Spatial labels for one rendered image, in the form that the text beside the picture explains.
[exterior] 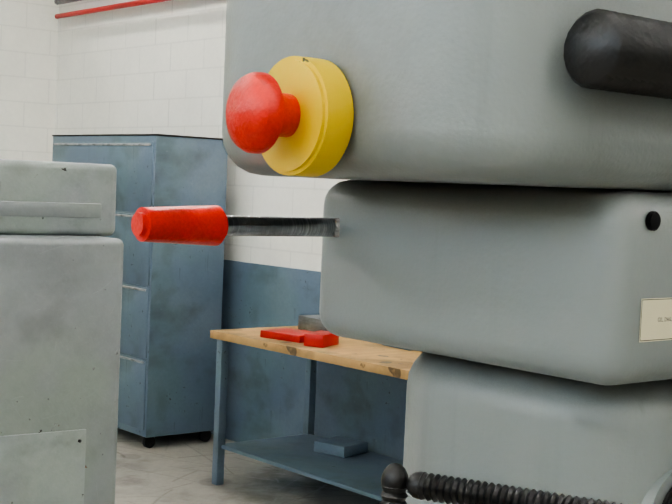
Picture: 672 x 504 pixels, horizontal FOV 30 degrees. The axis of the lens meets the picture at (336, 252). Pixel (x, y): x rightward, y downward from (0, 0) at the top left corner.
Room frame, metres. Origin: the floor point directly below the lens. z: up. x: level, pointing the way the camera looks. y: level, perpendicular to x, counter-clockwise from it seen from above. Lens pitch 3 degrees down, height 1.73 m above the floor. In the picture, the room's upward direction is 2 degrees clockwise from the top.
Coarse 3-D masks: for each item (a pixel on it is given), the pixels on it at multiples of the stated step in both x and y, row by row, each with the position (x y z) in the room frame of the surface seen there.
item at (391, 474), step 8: (392, 464) 0.62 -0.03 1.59; (400, 464) 0.62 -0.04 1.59; (384, 472) 0.62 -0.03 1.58; (392, 472) 0.61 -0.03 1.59; (400, 472) 0.61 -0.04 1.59; (384, 480) 0.61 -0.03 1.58; (392, 480) 0.61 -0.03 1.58; (400, 480) 0.61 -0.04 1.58; (384, 488) 0.62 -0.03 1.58; (392, 488) 0.61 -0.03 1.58; (400, 488) 0.61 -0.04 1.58; (384, 496) 0.61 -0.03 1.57; (392, 496) 0.61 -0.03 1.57; (400, 496) 0.61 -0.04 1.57
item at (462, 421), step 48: (432, 384) 0.76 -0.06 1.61; (480, 384) 0.73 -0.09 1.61; (528, 384) 0.71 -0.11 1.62; (576, 384) 0.69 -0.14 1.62; (624, 384) 0.69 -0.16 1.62; (432, 432) 0.76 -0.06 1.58; (480, 432) 0.73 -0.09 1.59; (528, 432) 0.70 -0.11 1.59; (576, 432) 0.68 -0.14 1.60; (624, 432) 0.68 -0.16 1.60; (480, 480) 0.73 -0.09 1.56; (528, 480) 0.70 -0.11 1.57; (576, 480) 0.68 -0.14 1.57; (624, 480) 0.68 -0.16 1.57
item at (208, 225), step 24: (144, 216) 0.69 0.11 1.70; (168, 216) 0.70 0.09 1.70; (192, 216) 0.70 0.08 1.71; (216, 216) 0.71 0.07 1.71; (240, 216) 0.73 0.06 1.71; (264, 216) 0.75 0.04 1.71; (144, 240) 0.69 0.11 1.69; (168, 240) 0.70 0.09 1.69; (192, 240) 0.71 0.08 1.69; (216, 240) 0.72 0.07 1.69
